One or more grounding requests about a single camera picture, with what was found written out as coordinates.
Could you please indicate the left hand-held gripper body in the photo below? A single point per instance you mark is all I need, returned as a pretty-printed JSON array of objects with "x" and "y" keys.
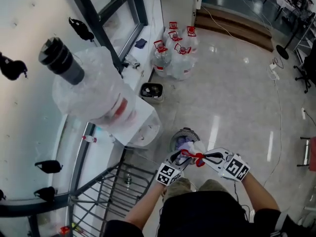
[{"x": 168, "y": 173}]

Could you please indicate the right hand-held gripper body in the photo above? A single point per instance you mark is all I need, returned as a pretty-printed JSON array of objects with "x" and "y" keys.
[{"x": 233, "y": 167}]

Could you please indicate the white clothes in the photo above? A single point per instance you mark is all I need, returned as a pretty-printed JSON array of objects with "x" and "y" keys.
[{"x": 192, "y": 147}]

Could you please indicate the purple clothes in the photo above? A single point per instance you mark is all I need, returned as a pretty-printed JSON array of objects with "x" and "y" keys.
[{"x": 182, "y": 140}]

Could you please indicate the round grey laundry basket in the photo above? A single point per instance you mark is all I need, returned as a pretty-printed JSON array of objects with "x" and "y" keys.
[{"x": 184, "y": 134}]

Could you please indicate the person's left forearm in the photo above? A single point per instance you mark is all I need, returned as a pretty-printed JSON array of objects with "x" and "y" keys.
[{"x": 144, "y": 206}]

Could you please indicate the person's right forearm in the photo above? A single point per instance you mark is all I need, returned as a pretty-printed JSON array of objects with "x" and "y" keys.
[{"x": 261, "y": 194}]

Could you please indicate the person's khaki trousers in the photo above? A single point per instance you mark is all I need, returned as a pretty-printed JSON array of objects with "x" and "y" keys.
[{"x": 177, "y": 187}]

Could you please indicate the person's black shirt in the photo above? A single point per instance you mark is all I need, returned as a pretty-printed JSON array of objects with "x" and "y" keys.
[{"x": 202, "y": 216}]

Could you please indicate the black metal rack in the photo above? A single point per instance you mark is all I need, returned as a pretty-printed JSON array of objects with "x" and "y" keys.
[{"x": 103, "y": 194}]

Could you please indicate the grey trash bin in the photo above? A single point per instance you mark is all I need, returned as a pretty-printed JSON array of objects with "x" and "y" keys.
[{"x": 151, "y": 92}]

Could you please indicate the small bottle red cap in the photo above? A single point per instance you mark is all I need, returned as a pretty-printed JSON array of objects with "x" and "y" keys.
[{"x": 89, "y": 139}]

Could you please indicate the clear water jug red cap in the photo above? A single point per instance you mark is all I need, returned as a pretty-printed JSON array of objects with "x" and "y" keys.
[
  {"x": 192, "y": 37},
  {"x": 174, "y": 39},
  {"x": 172, "y": 29},
  {"x": 182, "y": 64},
  {"x": 161, "y": 60}
]

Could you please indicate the white power strip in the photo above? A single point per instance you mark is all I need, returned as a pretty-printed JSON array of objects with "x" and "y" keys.
[{"x": 273, "y": 69}]

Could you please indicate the small red object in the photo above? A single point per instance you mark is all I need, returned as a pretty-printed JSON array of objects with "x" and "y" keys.
[{"x": 65, "y": 229}]

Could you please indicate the dark blue cloth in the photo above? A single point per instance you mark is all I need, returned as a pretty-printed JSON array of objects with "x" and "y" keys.
[{"x": 140, "y": 43}]

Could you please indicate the black office chair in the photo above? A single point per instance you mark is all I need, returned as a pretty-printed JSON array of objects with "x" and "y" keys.
[{"x": 307, "y": 68}]

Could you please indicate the black stand with round base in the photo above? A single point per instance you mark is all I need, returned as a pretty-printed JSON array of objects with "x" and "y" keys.
[{"x": 282, "y": 51}]

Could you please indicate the brown wooden step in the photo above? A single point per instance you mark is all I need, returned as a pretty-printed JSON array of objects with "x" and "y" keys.
[{"x": 234, "y": 26}]

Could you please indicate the silver metal shelf rack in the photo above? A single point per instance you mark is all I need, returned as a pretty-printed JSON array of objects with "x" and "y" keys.
[{"x": 306, "y": 36}]

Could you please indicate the black cylinder flask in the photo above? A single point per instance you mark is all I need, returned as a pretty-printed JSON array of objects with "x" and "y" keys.
[{"x": 61, "y": 60}]

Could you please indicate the red stool black frame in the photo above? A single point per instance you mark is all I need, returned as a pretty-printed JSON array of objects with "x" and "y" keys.
[{"x": 309, "y": 152}]

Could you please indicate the black wall hook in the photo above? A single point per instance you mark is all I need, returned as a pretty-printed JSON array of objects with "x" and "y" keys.
[
  {"x": 45, "y": 194},
  {"x": 48, "y": 166},
  {"x": 1, "y": 195},
  {"x": 81, "y": 29},
  {"x": 12, "y": 68}
]

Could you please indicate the dark window frame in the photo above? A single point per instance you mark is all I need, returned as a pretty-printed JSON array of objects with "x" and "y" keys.
[{"x": 98, "y": 21}]

